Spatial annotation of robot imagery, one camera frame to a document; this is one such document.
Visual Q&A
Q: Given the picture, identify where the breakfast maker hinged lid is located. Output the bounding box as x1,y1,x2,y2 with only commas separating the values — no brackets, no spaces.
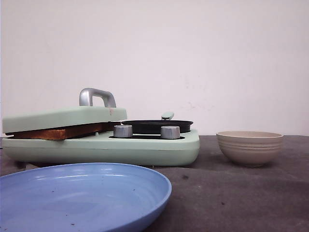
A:
2,88,127,134

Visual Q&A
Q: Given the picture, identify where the white bread slice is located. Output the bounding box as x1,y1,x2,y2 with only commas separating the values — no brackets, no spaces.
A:
64,122,113,139
13,129,68,140

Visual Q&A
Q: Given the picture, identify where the beige ribbed ceramic bowl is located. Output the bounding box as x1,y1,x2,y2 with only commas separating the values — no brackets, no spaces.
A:
216,131,283,167

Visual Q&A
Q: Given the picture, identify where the mint green breakfast maker base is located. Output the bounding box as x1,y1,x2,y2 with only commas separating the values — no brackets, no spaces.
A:
2,130,200,166

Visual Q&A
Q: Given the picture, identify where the black round frying pan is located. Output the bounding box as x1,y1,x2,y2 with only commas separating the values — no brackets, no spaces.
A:
121,111,193,134

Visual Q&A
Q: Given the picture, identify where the right silver control knob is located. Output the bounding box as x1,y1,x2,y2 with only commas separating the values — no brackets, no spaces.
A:
161,126,181,140

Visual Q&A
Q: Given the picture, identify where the silver control knob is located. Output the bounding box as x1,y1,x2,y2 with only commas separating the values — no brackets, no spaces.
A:
113,125,133,138
161,126,181,140

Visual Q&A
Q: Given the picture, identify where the left silver control knob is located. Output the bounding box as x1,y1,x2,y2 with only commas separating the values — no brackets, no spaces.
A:
113,125,133,138

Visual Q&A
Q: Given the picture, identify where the blue round plate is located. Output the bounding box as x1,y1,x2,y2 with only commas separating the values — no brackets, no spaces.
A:
0,163,172,232

